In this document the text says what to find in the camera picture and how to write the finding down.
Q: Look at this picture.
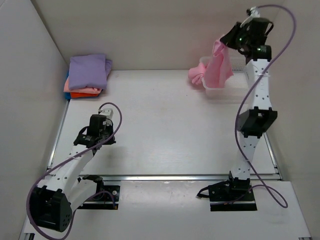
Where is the folded salmon t-shirt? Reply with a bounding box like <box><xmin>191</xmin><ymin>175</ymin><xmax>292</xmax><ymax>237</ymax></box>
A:
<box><xmin>63</xmin><ymin>77</ymin><xmax>102</xmax><ymax>94</ymax></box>

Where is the pink t-shirt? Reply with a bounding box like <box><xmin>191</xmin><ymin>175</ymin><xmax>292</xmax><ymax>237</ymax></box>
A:
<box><xmin>188</xmin><ymin>40</ymin><xmax>234</xmax><ymax>89</ymax></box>

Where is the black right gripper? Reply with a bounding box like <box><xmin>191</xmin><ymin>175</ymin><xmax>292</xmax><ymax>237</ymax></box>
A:
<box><xmin>218</xmin><ymin>23</ymin><xmax>251</xmax><ymax>51</ymax></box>

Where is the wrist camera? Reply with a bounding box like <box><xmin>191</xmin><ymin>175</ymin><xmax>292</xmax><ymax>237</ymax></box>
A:
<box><xmin>240</xmin><ymin>6</ymin><xmax>261</xmax><ymax>28</ymax></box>
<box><xmin>98</xmin><ymin>108</ymin><xmax>114</xmax><ymax>120</ymax></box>

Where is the folded orange t-shirt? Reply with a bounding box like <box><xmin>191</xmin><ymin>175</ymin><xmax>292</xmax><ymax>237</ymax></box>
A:
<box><xmin>70</xmin><ymin>92</ymin><xmax>100</xmax><ymax>99</ymax></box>

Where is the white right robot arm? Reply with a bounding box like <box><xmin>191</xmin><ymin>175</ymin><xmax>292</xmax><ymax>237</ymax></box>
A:
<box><xmin>208</xmin><ymin>17</ymin><xmax>278</xmax><ymax>204</ymax></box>

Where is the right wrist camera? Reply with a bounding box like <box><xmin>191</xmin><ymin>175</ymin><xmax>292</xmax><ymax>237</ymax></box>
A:
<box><xmin>240</xmin><ymin>6</ymin><xmax>261</xmax><ymax>28</ymax></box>

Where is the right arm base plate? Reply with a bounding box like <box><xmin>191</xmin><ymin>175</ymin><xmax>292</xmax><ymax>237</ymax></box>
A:
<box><xmin>208</xmin><ymin>183</ymin><xmax>258</xmax><ymax>212</ymax></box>

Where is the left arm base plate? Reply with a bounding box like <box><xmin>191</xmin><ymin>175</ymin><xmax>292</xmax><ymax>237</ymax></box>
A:
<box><xmin>78</xmin><ymin>185</ymin><xmax>121</xmax><ymax>210</ymax></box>

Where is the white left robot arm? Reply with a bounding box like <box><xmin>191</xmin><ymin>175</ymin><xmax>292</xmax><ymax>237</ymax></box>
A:
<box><xmin>29</xmin><ymin>113</ymin><xmax>116</xmax><ymax>233</ymax></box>

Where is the aluminium table edge rail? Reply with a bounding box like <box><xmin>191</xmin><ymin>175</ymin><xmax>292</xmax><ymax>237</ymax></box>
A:
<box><xmin>46</xmin><ymin>99</ymin><xmax>282</xmax><ymax>183</ymax></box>

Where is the white plastic basket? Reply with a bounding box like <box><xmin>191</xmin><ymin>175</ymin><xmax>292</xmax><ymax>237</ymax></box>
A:
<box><xmin>199</xmin><ymin>55</ymin><xmax>251</xmax><ymax>97</ymax></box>

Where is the folded purple t-shirt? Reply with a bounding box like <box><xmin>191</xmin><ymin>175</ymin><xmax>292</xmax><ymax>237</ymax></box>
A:
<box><xmin>68</xmin><ymin>53</ymin><xmax>113</xmax><ymax>90</ymax></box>

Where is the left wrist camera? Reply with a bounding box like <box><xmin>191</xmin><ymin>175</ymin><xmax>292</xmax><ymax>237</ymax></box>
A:
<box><xmin>98</xmin><ymin>108</ymin><xmax>114</xmax><ymax>120</ymax></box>

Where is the folded blue t-shirt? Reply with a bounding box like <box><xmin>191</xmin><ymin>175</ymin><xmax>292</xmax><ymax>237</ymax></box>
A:
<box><xmin>64</xmin><ymin>71</ymin><xmax>71</xmax><ymax>101</ymax></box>

